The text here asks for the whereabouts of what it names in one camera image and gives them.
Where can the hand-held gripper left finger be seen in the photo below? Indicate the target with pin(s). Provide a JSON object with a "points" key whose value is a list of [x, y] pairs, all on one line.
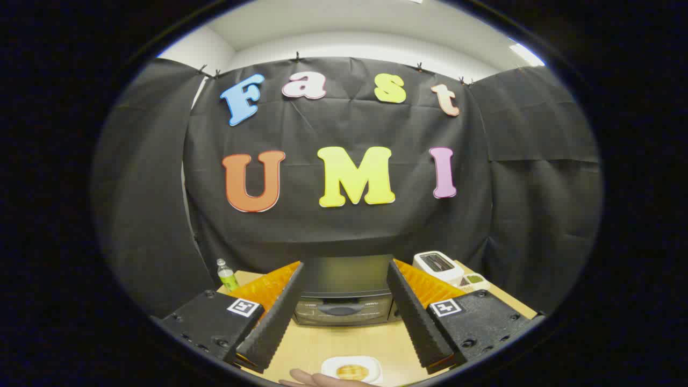
{"points": [[277, 317]]}

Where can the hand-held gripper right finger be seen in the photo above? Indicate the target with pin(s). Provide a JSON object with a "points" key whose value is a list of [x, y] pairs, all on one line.
{"points": [[414, 317]]}

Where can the white plate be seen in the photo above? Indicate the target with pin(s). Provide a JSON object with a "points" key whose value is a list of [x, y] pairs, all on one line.
{"points": [[329, 365]]}

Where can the black toaster oven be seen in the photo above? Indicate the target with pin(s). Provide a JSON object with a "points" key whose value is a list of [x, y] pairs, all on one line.
{"points": [[344, 279]]}

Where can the golden bread bun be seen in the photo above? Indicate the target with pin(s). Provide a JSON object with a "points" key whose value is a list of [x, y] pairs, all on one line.
{"points": [[352, 372]]}

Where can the white toaster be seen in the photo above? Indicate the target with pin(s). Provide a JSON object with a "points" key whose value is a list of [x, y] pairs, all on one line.
{"points": [[436, 266]]}

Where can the green label plastic bottle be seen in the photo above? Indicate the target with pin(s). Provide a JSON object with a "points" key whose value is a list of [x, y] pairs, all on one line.
{"points": [[227, 278]]}

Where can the small white dish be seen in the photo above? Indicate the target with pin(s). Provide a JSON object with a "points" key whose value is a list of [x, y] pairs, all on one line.
{"points": [[474, 281]]}

